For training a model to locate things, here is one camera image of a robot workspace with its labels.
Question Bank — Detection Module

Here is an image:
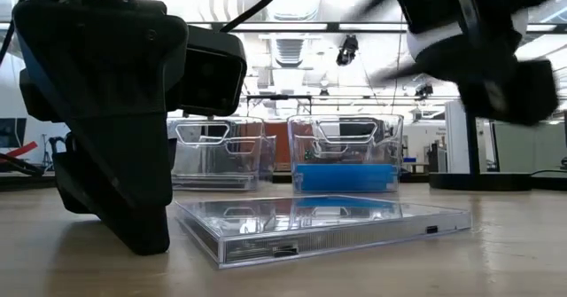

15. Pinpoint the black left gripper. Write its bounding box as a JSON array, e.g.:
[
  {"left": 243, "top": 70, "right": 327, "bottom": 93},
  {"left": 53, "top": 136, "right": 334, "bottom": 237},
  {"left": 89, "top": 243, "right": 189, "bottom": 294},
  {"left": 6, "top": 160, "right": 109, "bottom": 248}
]
[{"left": 12, "top": 0, "right": 190, "bottom": 216}]

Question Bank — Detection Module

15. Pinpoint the black overhead crossbar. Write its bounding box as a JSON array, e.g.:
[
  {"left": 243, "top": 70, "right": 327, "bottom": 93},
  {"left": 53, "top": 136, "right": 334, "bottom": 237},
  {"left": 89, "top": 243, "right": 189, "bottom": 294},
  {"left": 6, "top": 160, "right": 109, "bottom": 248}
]
[{"left": 189, "top": 20, "right": 414, "bottom": 35}]

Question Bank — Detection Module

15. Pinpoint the green partition board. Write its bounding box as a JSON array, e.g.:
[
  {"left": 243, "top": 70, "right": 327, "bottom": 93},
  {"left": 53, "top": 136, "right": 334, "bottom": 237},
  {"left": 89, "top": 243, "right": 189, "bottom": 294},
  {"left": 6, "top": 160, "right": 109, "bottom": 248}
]
[{"left": 491, "top": 121, "right": 567, "bottom": 173}]

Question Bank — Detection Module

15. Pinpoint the black metal table frame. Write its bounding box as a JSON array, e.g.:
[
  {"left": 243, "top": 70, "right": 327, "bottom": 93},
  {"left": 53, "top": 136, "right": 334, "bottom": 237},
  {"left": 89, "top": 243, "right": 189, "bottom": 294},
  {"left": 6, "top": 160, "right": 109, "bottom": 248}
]
[{"left": 0, "top": 169, "right": 567, "bottom": 193}]

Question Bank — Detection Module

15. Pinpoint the white globe lamp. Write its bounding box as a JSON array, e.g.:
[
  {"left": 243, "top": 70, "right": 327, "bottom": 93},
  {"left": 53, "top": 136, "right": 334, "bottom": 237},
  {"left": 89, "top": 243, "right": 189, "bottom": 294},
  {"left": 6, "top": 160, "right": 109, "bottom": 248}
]
[{"left": 406, "top": 11, "right": 533, "bottom": 192}]

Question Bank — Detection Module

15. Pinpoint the clear plastic bin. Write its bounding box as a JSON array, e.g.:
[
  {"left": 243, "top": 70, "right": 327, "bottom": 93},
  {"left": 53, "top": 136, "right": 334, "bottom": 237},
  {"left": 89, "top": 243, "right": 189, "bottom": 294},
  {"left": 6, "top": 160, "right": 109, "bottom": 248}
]
[
  {"left": 286, "top": 112, "right": 406, "bottom": 195},
  {"left": 167, "top": 115, "right": 268, "bottom": 193}
]

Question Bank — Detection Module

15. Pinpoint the red bar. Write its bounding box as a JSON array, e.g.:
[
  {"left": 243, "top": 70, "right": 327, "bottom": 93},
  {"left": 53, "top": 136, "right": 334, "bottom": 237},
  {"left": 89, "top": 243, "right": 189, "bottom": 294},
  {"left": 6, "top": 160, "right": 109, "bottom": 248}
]
[{"left": 0, "top": 140, "right": 41, "bottom": 160}]

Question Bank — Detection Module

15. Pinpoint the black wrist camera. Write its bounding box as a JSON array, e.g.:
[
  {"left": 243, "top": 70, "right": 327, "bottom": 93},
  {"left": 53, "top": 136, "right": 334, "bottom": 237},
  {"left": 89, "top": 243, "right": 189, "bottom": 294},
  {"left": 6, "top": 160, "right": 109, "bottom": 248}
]
[
  {"left": 176, "top": 25, "right": 249, "bottom": 118},
  {"left": 458, "top": 59, "right": 560, "bottom": 126}
]

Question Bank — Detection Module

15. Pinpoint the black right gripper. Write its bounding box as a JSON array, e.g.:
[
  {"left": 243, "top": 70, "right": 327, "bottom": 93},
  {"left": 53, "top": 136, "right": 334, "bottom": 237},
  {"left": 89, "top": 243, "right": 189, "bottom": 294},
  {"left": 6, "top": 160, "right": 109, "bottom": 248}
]
[{"left": 353, "top": 0, "right": 567, "bottom": 85}]

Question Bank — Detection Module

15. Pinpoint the dark monitor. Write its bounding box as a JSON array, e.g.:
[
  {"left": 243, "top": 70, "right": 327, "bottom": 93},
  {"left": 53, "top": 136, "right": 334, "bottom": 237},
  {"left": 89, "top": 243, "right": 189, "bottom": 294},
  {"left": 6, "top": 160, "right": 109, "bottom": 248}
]
[{"left": 0, "top": 117, "right": 27, "bottom": 150}]

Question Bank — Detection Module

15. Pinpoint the black ceiling camera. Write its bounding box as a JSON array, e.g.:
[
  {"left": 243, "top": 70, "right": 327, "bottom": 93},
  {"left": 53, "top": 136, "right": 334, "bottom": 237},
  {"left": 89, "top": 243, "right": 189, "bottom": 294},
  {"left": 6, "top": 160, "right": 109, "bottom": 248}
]
[{"left": 415, "top": 81, "right": 435, "bottom": 99}]

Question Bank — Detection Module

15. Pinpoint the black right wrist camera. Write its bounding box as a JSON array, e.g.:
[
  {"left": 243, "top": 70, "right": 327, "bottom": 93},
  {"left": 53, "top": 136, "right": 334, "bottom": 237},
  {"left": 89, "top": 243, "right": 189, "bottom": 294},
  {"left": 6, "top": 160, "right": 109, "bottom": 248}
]
[{"left": 458, "top": 59, "right": 560, "bottom": 126}]

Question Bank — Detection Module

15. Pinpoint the black hanging spotlight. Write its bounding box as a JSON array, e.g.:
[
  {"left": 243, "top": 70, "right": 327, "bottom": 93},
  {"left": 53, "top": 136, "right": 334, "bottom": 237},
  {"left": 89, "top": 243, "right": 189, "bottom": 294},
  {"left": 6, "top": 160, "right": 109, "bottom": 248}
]
[{"left": 335, "top": 34, "right": 360, "bottom": 67}]

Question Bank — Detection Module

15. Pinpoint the thin dark cable loop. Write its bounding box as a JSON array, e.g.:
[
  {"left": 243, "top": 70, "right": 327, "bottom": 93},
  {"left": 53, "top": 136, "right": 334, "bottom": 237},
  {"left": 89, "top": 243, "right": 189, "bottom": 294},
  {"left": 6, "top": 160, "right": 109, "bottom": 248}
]
[{"left": 219, "top": 0, "right": 292, "bottom": 34}]

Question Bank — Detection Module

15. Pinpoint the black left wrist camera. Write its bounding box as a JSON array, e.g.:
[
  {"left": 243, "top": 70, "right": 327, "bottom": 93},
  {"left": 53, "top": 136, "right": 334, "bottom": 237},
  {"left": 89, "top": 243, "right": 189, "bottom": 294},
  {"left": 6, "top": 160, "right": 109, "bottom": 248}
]
[{"left": 176, "top": 25, "right": 249, "bottom": 118}]

